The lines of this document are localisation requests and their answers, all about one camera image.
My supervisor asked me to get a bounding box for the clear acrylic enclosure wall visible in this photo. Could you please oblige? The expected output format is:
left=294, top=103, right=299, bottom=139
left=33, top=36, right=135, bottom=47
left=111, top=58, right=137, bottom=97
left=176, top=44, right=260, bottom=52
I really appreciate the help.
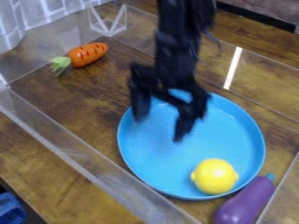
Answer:
left=0, top=0, right=299, bottom=224

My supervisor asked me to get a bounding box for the blue plastic box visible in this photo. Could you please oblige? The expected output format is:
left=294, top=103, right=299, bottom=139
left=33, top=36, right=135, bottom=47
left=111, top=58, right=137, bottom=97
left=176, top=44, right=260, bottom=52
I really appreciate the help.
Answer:
left=0, top=192, right=27, bottom=224

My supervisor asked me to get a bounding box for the orange toy carrot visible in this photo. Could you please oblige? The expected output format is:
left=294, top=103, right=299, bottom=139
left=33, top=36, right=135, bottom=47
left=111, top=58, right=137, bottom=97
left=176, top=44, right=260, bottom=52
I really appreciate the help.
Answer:
left=51, top=42, right=108, bottom=75

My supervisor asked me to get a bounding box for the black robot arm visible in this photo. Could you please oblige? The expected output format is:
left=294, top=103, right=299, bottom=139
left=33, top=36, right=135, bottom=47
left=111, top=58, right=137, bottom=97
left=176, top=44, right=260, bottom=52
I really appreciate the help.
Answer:
left=127, top=0, right=215, bottom=142

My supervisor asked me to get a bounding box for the yellow toy lemon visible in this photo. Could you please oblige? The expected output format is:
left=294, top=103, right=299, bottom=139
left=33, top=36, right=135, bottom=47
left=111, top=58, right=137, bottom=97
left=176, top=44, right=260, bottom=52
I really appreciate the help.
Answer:
left=191, top=158, right=239, bottom=195

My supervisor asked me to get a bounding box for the white checkered curtain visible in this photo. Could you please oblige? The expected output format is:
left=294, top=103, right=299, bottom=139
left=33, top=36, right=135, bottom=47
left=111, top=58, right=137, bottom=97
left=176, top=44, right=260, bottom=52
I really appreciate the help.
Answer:
left=0, top=0, right=113, bottom=54

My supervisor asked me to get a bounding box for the purple toy eggplant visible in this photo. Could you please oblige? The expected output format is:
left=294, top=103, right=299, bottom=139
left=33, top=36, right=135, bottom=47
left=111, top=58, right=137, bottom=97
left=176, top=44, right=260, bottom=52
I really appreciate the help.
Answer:
left=214, top=173, right=276, bottom=224

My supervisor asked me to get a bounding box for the blue round tray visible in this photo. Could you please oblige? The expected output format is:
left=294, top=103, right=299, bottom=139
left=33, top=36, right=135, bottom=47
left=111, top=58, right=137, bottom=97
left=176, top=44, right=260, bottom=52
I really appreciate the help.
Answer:
left=116, top=94, right=267, bottom=200

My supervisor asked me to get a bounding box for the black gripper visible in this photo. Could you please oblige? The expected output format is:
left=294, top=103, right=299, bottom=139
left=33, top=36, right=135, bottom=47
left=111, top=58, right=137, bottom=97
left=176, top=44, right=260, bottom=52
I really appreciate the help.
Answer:
left=127, top=31, right=211, bottom=142

